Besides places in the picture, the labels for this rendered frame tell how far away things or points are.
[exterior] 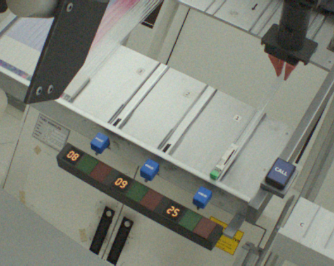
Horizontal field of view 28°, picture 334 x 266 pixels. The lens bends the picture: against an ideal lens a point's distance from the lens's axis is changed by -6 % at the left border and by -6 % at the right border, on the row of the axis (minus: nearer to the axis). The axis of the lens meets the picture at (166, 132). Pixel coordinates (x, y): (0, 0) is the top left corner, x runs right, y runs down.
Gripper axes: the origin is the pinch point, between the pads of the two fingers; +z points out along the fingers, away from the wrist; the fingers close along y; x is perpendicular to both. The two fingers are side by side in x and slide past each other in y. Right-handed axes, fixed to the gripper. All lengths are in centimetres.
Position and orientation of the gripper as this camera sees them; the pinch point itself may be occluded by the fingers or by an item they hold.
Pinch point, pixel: (283, 74)
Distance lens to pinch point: 141.8
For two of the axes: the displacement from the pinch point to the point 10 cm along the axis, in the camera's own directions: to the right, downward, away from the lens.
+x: -5.2, 6.3, -5.7
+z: -0.5, 6.5, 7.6
